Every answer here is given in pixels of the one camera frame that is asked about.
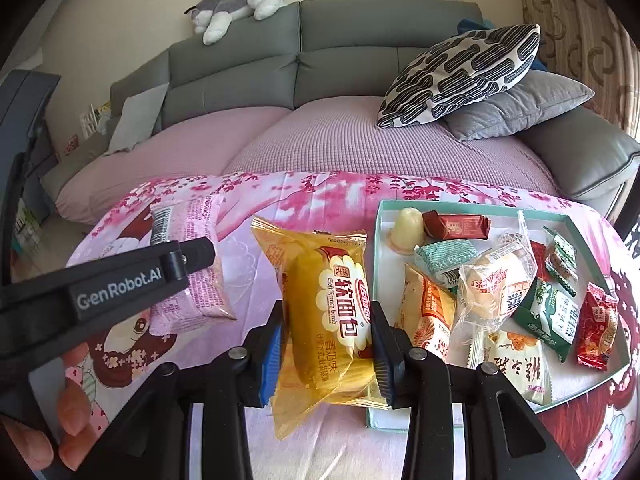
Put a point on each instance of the light grey cushion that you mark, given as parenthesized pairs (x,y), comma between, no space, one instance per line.
(138,119)

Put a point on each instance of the yellow soft bread packet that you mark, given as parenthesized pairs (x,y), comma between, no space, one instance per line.
(327,338)

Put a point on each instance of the pink cartoon girl tablecloth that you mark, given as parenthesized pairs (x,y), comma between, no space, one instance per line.
(597,431)

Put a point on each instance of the white tray with teal rim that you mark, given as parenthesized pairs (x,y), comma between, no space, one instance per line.
(583,231)

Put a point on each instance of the red white milk biscuit packet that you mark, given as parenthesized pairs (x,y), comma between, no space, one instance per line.
(518,357)

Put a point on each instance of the pale yellow jelly cup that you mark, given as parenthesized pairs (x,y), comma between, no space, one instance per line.
(407,231)

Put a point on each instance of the left hand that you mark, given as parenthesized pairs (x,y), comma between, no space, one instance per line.
(60,424)

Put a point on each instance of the small green clear snack packet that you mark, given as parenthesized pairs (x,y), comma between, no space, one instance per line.
(560,261)

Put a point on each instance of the red peanut snack packet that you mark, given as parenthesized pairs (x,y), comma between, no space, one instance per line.
(597,328)

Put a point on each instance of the orange white bread packet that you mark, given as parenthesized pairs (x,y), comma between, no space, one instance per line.
(426,313)

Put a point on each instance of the black white patterned pillow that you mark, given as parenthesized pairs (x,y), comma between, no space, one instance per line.
(457,72)

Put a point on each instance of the teal patterned snack packet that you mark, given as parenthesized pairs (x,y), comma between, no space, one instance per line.
(441,261)

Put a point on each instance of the dark red bar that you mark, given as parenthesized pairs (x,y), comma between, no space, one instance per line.
(455,226)

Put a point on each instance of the grey sofa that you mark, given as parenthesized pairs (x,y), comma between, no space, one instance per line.
(321,49)

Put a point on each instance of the clear round bread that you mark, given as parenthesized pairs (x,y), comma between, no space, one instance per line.
(494,283)

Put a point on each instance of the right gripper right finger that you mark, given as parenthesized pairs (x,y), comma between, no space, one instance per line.
(390,345)

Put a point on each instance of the grey pillow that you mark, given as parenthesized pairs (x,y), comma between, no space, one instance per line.
(536,98)

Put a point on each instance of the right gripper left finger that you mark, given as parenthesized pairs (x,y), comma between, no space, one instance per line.
(264,346)

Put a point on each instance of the grey white plush cat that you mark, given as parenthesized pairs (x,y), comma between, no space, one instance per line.
(212,18)

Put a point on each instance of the pink barcode snack packet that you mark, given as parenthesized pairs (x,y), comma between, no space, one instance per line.
(191,223)

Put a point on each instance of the pink checked sofa cover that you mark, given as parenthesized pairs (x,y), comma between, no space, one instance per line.
(335,134)

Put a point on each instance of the small red square packet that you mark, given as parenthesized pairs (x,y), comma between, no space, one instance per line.
(539,251)

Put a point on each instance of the beige patterned curtain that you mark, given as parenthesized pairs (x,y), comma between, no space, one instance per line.
(585,40)

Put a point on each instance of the green white biscuit packet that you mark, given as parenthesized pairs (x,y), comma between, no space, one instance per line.
(550,315)

